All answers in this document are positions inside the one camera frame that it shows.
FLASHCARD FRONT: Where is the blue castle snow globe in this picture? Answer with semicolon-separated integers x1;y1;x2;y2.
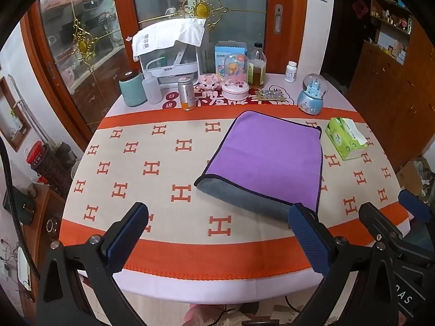
297;73;329;116

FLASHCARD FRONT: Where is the black bag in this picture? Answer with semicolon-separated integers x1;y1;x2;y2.
3;183;36;225

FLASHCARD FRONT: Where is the silver door handle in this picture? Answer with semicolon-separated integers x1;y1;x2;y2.
274;4;284;35

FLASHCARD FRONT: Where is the silver and orange can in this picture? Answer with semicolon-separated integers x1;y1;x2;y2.
178;77;197;111

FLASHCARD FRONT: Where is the amber liquid bottle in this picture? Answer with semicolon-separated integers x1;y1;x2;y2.
247;42;268;89

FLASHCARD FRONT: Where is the red lid jar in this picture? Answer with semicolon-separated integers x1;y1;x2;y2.
26;141;47;169

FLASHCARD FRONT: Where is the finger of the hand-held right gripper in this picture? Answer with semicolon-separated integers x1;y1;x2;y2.
358;202;435;269
398;189;435;245

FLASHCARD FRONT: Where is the wooden side cabinet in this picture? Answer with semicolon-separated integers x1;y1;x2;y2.
18;183;67;316

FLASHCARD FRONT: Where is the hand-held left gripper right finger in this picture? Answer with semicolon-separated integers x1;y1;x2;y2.
287;202;410;326

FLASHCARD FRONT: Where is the pink block toy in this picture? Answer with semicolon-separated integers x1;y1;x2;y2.
198;74;225;91

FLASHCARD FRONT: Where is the blue carton box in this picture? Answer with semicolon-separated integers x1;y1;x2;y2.
215;41;248;75

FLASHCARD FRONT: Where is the dark wicker basket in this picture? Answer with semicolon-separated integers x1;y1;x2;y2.
32;143;78;192

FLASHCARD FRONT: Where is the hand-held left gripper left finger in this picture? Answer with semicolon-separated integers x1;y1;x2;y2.
36;202;150;326

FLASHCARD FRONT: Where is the green tissue pack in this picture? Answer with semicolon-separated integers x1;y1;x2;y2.
325;117;369;162

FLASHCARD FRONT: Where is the cardboard box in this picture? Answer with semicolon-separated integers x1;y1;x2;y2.
395;158;435;198

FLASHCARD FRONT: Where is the clear squeeze bottle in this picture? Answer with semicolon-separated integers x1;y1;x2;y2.
142;70;162;105

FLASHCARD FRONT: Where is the wooden glass door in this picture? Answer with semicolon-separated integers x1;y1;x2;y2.
110;0;309;77
21;0;138;143

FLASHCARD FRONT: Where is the white cloth cover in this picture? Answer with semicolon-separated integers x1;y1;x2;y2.
131;18;207;62

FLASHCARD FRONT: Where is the blister pill pack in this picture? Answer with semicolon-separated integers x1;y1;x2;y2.
254;89;284;102

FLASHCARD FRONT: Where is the white pill bottle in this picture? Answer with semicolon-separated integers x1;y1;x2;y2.
285;61;299;83

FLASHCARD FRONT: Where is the wooden shelf cabinet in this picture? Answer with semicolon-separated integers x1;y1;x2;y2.
348;0;435;174

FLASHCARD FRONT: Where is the white countertop appliance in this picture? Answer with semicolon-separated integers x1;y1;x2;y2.
139;39;209;86

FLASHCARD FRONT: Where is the pink dome music box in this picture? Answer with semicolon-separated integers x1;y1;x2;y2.
222;54;250;100

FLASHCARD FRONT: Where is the orange patterned tablecloth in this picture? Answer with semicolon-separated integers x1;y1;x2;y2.
58;104;411;275

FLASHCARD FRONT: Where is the purple towel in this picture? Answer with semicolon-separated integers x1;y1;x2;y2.
194;110;323;224

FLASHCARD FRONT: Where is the teal canister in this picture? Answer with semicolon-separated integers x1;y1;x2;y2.
119;71;148;107

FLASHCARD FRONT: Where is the wooden framed picture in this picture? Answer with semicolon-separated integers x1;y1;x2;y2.
0;76;32;153

